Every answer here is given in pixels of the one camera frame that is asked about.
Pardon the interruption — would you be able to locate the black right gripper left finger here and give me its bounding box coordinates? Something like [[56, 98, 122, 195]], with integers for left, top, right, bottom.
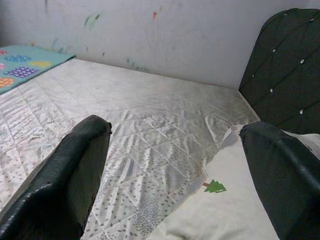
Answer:
[[0, 114, 113, 240]]

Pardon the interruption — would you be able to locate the black tufted headboard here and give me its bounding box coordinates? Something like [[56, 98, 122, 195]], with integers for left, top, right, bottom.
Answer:
[[238, 7, 320, 136]]

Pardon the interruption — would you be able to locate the white pillow with green tree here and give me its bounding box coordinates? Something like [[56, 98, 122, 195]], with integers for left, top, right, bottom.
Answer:
[[147, 123, 320, 240]]

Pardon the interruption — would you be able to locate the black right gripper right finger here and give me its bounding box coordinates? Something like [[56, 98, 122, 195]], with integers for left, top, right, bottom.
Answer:
[[239, 121, 320, 240]]

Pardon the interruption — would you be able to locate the white quilted mattress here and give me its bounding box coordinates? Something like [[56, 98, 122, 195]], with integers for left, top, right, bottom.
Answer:
[[0, 58, 262, 240]]

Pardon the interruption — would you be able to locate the teal blanket with colourful shapes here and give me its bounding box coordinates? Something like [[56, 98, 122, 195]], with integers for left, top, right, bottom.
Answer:
[[0, 44, 77, 95]]

